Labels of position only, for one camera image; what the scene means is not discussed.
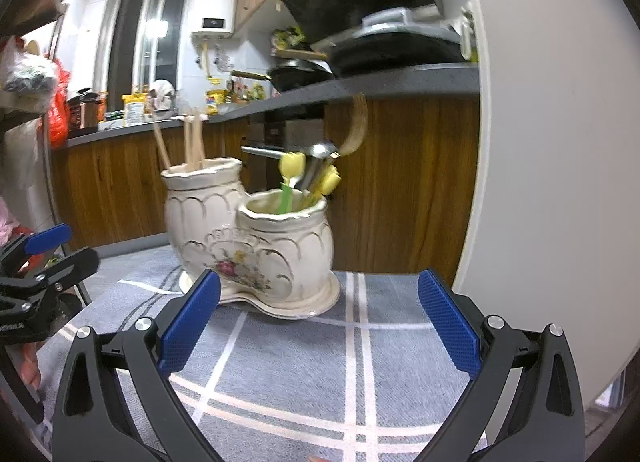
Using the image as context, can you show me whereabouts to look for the wooden chopstick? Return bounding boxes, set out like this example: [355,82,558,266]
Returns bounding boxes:
[151,113,171,170]
[183,114,192,173]
[192,113,205,169]

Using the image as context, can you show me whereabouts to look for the blue plaid tablecloth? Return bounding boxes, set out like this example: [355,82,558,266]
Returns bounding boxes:
[37,243,490,462]

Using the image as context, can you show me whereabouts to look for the left hand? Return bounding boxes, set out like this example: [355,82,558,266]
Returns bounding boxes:
[20,343,41,390]

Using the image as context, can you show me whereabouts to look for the silver spoon in holder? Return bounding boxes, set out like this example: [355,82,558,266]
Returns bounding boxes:
[296,141,337,191]

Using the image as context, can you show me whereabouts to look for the red plastic bag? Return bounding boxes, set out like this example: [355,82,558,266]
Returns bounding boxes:
[48,58,70,149]

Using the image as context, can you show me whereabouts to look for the kitchen window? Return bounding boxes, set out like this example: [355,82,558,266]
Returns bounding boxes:
[102,0,188,110]

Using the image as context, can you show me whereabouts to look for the green handled tulip utensil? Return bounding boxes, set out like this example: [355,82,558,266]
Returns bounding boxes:
[278,152,306,214]

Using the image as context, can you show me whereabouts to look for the gold fork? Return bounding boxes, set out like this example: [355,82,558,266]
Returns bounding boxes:
[330,93,369,161]

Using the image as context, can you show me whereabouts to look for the built-in steel oven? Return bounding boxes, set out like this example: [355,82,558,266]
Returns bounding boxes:
[241,117,323,193]

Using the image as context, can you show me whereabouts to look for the yellow tulip utensil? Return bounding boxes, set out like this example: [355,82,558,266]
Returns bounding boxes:
[302,165,342,209]

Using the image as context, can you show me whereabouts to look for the grey kitchen countertop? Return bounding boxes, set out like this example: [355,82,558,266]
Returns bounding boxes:
[64,63,482,148]

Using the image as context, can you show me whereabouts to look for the white water heater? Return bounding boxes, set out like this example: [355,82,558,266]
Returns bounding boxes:
[189,0,236,37]

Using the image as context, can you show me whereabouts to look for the black wok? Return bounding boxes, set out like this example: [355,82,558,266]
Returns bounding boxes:
[231,58,334,93]

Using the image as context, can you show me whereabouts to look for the white refrigerator side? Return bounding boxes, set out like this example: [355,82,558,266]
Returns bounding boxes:
[454,0,639,402]

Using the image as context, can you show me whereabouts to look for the white floral ceramic utensil holder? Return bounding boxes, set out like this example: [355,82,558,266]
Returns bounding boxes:
[162,157,341,320]

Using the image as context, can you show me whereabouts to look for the metal storage shelf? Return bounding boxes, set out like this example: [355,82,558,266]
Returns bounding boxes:
[1,0,70,231]

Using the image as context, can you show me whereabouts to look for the wooden kitchen cabinets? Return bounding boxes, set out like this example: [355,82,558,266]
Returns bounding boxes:
[49,95,482,287]

